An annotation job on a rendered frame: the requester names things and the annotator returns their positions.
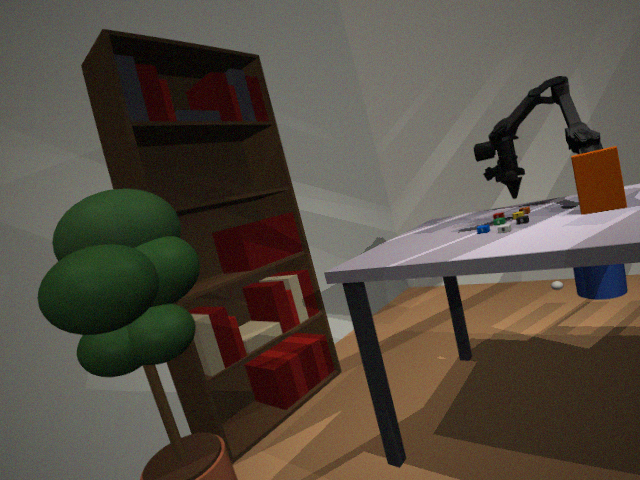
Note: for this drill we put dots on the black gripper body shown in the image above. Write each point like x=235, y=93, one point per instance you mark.
x=510, y=168

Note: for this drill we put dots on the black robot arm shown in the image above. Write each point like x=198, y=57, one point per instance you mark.
x=579, y=137

